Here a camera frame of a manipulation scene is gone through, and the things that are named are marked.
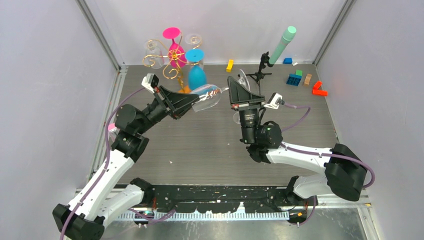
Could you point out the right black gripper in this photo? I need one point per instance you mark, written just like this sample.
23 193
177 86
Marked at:
241 99

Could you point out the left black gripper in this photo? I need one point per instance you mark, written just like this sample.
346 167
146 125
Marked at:
178 103

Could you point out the blue wine glass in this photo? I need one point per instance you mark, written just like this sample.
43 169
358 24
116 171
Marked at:
196 75

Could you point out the clear round wine glass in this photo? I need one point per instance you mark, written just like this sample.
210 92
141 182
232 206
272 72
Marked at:
209 96

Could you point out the clear flute wine glass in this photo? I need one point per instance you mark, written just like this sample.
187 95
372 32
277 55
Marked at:
236 118

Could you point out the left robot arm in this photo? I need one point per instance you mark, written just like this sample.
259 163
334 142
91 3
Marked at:
89 213

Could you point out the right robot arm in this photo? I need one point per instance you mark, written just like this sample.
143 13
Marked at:
337 169

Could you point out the pink wine glass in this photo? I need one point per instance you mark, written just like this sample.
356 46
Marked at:
176 53

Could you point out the yellow block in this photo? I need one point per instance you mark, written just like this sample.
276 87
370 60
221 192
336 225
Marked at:
229 66

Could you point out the black tripod microphone stand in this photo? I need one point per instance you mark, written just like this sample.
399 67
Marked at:
259 74

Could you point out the blue lego brick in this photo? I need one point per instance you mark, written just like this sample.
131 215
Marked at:
293 79

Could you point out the small blue block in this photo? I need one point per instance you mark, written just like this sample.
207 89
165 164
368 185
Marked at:
288 61

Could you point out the green block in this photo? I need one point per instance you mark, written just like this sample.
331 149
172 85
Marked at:
299 72

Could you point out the tan wooden block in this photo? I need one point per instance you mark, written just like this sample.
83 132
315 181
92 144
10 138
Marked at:
307 80

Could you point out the pink holder box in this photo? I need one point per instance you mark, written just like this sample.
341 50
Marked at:
112 128

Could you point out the red L-shaped block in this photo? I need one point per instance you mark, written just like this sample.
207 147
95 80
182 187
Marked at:
316 90

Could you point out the mint green microphone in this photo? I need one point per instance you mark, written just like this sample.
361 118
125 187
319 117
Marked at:
287 36

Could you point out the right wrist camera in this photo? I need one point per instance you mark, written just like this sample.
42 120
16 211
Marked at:
275 101

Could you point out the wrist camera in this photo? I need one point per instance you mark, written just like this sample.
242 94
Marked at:
150 82
275 101

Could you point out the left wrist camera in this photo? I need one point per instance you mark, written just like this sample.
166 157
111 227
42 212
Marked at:
150 82

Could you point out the gold wire wine glass rack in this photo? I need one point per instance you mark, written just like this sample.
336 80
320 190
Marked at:
168 71

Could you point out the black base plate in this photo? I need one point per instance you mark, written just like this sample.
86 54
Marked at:
220 199

